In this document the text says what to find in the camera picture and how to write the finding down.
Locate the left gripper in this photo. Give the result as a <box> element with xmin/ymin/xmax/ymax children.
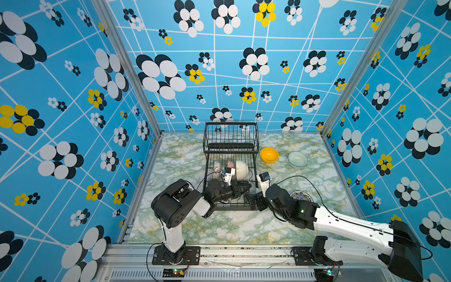
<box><xmin>213</xmin><ymin>183</ymin><xmax>252</xmax><ymax>205</ymax></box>

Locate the plain white bowl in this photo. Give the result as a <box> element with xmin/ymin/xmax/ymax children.
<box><xmin>235</xmin><ymin>161</ymin><xmax>249</xmax><ymax>181</ymax></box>

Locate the white red lattice bowl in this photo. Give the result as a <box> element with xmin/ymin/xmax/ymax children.
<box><xmin>213</xmin><ymin>161</ymin><xmax>223</xmax><ymax>174</ymax></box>

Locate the blue yellow floral bowl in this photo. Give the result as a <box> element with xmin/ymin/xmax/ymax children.
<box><xmin>290</xmin><ymin>191</ymin><xmax>314</xmax><ymax>202</ymax></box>

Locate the dark blue patterned bowl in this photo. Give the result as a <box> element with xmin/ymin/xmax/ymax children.
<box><xmin>244</xmin><ymin>180</ymin><xmax>260</xmax><ymax>194</ymax></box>

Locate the black floral pink bowl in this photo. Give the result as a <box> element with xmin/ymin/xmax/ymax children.
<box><xmin>227</xmin><ymin>161</ymin><xmax>236</xmax><ymax>169</ymax></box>

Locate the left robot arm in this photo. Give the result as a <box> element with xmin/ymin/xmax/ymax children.
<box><xmin>151</xmin><ymin>179</ymin><xmax>251</xmax><ymax>263</ymax></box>

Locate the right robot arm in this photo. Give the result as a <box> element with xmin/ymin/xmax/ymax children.
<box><xmin>245</xmin><ymin>184</ymin><xmax>424</xmax><ymax>282</ymax></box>

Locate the black two-tier dish rack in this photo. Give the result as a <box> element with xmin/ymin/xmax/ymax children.
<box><xmin>200</xmin><ymin>121</ymin><xmax>259</xmax><ymax>211</ymax></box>

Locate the pale green glass bowl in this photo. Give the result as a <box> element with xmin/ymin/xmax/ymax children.
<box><xmin>288</xmin><ymin>152</ymin><xmax>308</xmax><ymax>168</ymax></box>

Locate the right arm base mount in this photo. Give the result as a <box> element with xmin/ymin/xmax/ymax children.
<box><xmin>290</xmin><ymin>247</ymin><xmax>343</xmax><ymax>267</ymax></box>

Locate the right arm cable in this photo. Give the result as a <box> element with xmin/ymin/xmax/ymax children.
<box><xmin>274</xmin><ymin>175</ymin><xmax>433</xmax><ymax>261</ymax></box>

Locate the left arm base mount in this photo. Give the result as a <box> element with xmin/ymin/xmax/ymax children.
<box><xmin>152</xmin><ymin>245</ymin><xmax>201</xmax><ymax>266</ymax></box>

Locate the aluminium front rail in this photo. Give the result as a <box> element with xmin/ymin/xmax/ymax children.
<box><xmin>95</xmin><ymin>244</ymin><xmax>400</xmax><ymax>282</ymax></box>

